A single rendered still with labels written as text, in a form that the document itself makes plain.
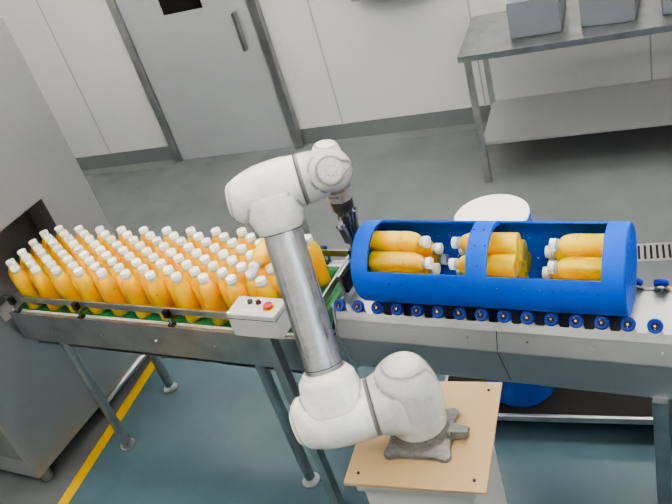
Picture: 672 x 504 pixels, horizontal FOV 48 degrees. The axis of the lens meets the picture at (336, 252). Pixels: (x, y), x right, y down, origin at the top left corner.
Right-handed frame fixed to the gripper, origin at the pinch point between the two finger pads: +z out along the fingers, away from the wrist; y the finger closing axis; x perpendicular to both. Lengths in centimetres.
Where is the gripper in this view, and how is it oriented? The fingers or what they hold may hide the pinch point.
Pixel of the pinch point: (355, 247)
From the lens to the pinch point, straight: 261.3
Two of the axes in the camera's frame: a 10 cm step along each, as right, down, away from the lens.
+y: -3.9, 5.9, -7.0
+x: 8.8, 0.3, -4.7
